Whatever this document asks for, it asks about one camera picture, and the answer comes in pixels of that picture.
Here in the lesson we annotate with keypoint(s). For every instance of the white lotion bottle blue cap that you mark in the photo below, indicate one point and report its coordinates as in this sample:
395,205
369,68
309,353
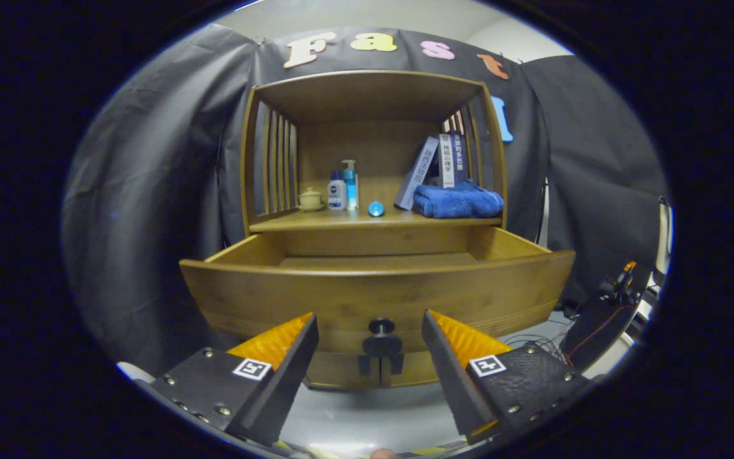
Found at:
336,194

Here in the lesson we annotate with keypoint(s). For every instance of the blue white cosmetic tube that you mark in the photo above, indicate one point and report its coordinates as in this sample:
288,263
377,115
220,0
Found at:
376,209

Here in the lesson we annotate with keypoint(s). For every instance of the grey leaning book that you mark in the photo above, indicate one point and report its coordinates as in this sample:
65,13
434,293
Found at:
418,172

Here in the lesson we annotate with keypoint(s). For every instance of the wooden drawer with black knob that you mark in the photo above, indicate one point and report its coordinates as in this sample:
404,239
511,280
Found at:
278,299

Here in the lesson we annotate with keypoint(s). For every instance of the beige lidded teacup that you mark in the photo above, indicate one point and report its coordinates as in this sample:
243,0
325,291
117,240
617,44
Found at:
311,201

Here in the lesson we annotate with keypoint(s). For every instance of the wooden cabinet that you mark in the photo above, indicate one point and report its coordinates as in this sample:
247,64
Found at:
367,95

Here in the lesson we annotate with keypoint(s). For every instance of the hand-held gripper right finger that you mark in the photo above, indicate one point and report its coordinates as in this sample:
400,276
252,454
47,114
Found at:
453,376

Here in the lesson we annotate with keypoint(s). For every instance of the wooden countertop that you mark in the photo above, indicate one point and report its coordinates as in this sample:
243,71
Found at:
341,221

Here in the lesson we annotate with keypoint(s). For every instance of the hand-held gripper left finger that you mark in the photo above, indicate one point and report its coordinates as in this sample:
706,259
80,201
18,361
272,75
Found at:
281,382

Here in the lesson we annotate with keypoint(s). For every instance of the wooden cabinet door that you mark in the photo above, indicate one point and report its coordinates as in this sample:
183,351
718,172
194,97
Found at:
338,371
415,370

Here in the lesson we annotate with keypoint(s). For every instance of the blue pump bottle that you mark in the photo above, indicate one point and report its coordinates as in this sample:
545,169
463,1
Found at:
350,188

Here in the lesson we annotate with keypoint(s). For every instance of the black backdrop cloth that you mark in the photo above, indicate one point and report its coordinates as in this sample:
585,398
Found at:
150,191

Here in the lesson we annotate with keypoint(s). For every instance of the black device with orange tip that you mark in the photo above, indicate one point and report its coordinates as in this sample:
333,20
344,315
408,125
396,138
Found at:
596,325

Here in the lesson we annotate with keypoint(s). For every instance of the blue folded towel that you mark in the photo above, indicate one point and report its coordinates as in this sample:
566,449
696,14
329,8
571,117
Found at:
459,201

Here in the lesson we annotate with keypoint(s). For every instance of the dark blue spine book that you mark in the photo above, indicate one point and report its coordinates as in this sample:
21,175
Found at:
460,159

